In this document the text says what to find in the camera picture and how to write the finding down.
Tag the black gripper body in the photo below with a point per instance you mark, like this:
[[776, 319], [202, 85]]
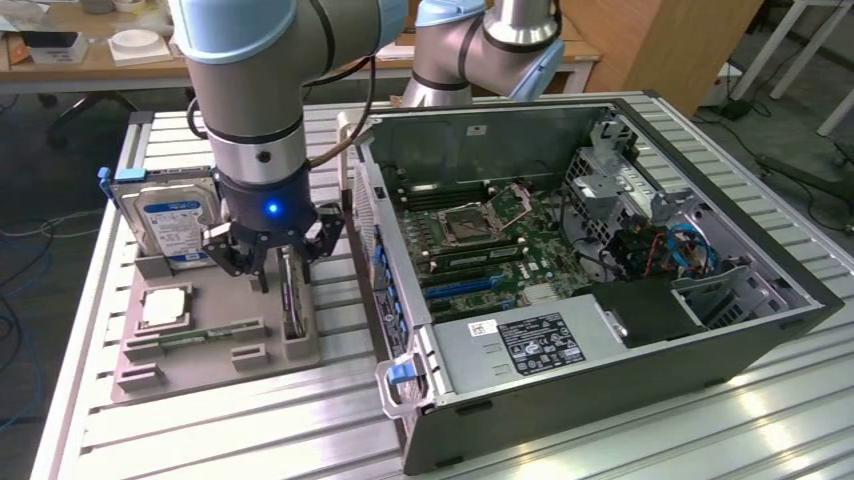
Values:
[[268, 215]]

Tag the graphics card with metal bracket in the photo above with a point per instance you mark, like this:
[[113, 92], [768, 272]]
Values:
[[294, 300]]

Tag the hard disk in blue carrier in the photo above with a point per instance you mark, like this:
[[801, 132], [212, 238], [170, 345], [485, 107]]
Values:
[[161, 220]]

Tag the silver CPU chip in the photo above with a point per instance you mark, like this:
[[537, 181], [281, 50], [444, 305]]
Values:
[[164, 306]]

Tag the green RAM stick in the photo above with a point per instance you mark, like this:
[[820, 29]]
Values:
[[481, 255], [201, 336]]

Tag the grey parts rack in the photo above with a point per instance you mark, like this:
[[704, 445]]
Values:
[[214, 360]]

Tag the blue expansion slot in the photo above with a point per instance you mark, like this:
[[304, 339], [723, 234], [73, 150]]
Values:
[[468, 289]]

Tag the metal socket cover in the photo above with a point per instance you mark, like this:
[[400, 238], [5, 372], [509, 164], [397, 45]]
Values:
[[510, 200]]

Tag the blue case latch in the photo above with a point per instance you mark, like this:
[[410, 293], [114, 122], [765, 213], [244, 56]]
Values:
[[398, 374]]

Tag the green motherboard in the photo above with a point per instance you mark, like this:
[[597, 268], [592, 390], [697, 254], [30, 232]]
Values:
[[534, 240]]

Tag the wooden desk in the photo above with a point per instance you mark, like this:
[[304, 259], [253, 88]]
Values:
[[393, 70], [81, 70]]

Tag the grey power supply unit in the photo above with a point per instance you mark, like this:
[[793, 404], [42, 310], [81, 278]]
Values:
[[534, 340]]

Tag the white round holder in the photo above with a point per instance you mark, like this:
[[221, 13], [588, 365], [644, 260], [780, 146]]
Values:
[[141, 47]]

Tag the metal disk bay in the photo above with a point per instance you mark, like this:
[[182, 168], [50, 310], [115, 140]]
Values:
[[601, 190], [721, 300]]

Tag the black and white box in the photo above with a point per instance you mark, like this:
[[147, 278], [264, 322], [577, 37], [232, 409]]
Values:
[[57, 50]]

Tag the white tape roll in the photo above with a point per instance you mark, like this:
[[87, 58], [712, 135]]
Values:
[[130, 4]]

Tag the grey cylinder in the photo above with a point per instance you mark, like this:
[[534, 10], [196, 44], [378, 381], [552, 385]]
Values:
[[98, 6]]

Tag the brown cardboard piece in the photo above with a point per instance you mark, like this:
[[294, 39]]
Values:
[[14, 55]]

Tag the black plastic shroud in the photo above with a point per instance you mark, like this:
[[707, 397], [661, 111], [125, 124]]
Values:
[[648, 310]]

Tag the open black PC case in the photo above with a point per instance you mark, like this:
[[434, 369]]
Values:
[[601, 400]]

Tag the wooden cabinet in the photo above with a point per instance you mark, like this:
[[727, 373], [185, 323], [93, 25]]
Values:
[[668, 50]]

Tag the black power adapter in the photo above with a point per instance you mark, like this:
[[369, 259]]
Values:
[[733, 110]]

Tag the white table frame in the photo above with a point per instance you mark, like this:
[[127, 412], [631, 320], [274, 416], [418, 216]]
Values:
[[797, 55]]

